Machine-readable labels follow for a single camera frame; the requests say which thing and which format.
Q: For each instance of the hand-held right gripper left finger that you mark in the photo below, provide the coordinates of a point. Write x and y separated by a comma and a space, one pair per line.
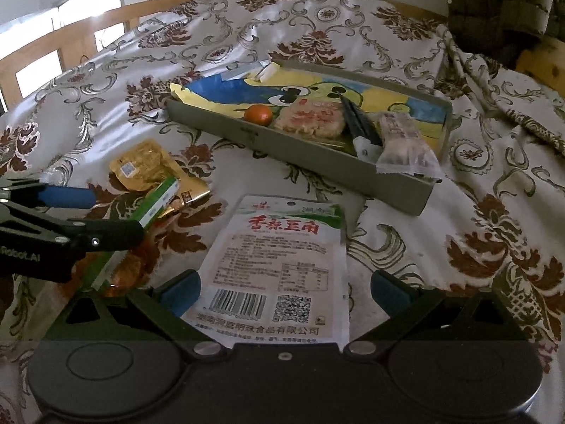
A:
181, 292

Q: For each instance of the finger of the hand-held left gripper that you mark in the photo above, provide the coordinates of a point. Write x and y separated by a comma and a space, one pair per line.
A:
66, 198
110, 235

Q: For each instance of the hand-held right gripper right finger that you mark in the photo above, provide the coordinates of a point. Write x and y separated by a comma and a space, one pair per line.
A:
388, 292

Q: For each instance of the green-edged orange snack packet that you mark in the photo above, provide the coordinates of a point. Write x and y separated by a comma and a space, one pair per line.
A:
159, 198

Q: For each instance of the gold foil snack packet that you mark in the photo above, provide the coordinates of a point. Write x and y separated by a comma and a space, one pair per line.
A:
137, 163

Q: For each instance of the white packet with red print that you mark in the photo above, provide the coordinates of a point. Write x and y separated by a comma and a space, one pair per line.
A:
273, 265

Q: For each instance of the clear pale snack packet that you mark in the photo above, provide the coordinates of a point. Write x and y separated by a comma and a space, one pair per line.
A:
404, 145

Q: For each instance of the grey rectangular tray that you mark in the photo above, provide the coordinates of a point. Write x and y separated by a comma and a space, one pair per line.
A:
309, 159

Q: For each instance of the dark blue snack packet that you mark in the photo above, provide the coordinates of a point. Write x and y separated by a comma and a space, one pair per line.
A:
359, 123

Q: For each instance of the round rice cracker packet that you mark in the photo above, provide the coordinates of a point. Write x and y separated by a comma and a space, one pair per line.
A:
309, 119

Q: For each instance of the small orange tomato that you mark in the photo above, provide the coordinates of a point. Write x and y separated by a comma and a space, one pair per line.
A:
258, 115

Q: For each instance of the floral printed blanket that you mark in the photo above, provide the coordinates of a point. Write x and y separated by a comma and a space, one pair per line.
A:
441, 185

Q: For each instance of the cartoon printed tray liner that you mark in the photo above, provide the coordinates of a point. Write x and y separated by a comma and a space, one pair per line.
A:
212, 90

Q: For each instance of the olive quilted jacket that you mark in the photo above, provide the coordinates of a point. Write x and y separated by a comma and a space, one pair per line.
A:
485, 0

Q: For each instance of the wooden bed frame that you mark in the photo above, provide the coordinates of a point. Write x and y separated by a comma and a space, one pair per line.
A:
44, 39

